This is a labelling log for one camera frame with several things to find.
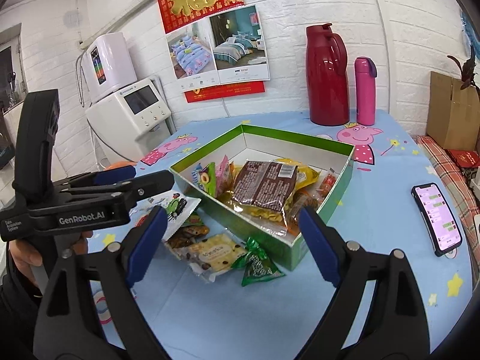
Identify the dark green triangular packet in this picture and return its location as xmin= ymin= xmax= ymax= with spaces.
xmin=231 ymin=237 xmax=285 ymax=287

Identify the green cardboard box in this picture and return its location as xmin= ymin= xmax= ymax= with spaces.
xmin=170 ymin=124 xmax=356 ymax=271

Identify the pink snack bag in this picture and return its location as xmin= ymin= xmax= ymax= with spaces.
xmin=215 ymin=155 xmax=234 ymax=197

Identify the black smartphone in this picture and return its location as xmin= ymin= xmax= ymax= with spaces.
xmin=411 ymin=183 xmax=462 ymax=257

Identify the bedding wall calendar poster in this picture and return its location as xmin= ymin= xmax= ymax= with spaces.
xmin=157 ymin=0 xmax=270 ymax=103

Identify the white chocolate chip cookie packet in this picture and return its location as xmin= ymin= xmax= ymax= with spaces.
xmin=175 ymin=232 xmax=248 ymax=284

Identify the pink thermos bottle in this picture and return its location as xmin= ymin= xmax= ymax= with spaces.
xmin=355 ymin=56 xmax=377 ymax=126

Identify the dark red thermos jug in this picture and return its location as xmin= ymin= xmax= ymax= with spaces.
xmin=306 ymin=23 xmax=350 ymax=126

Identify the red gift box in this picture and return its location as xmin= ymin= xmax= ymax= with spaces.
xmin=446 ymin=150 xmax=480 ymax=186

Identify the brown cardboard box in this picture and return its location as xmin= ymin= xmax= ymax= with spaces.
xmin=426 ymin=72 xmax=479 ymax=151

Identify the green plum candy packet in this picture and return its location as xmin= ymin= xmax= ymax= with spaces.
xmin=192 ymin=162 xmax=216 ymax=197

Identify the white water dispenser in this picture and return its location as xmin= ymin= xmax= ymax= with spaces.
xmin=86 ymin=78 xmax=173 ymax=164

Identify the brown-top ring cracker bag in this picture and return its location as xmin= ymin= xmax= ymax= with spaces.
xmin=220 ymin=160 xmax=297 ymax=236

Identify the yellow snack bag white label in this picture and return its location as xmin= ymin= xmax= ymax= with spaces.
xmin=276 ymin=158 xmax=320 ymax=191

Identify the red rice cracker packet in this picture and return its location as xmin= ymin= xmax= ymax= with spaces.
xmin=317 ymin=168 xmax=337 ymax=198

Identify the light blue cartoon tablecloth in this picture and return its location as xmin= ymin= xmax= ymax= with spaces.
xmin=84 ymin=109 xmax=475 ymax=360

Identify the orange transparent biscuit bag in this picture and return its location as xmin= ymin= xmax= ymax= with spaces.
xmin=286 ymin=189 xmax=324 ymax=233

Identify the plaid red cloth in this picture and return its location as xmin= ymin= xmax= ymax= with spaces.
xmin=416 ymin=136 xmax=479 ymax=269

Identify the white cartoon snack bag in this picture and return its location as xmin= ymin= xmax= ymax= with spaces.
xmin=129 ymin=190 xmax=201 ymax=242

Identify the white water purifier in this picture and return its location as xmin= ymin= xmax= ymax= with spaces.
xmin=81 ymin=32 xmax=137 ymax=103

